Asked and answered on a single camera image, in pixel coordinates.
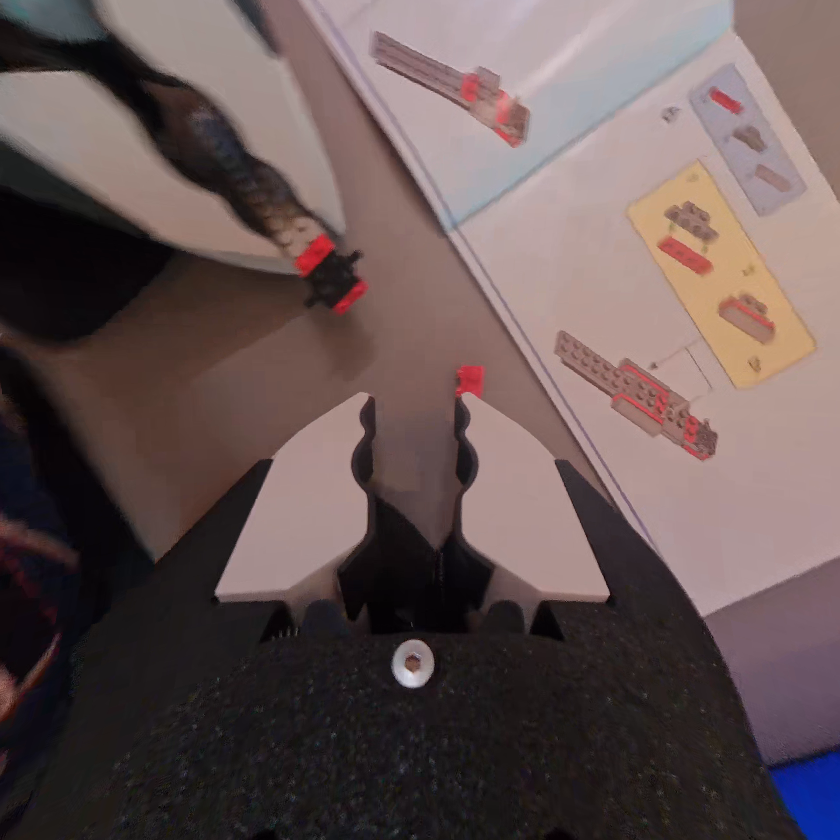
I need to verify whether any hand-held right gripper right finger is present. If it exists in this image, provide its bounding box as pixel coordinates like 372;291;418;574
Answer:
453;395;613;602

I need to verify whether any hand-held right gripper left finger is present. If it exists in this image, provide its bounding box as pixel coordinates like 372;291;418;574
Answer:
215;392;378;601

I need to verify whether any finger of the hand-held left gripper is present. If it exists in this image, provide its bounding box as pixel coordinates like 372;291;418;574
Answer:
0;69;307;274
98;0;347;242

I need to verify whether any black lego piece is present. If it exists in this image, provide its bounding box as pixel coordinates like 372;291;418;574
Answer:
304;249;366;308

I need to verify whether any open lego instruction booklet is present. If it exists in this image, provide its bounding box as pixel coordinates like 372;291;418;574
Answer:
298;0;840;618

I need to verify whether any blue plastic bin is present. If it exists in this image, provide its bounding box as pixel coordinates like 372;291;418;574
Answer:
766;748;840;840

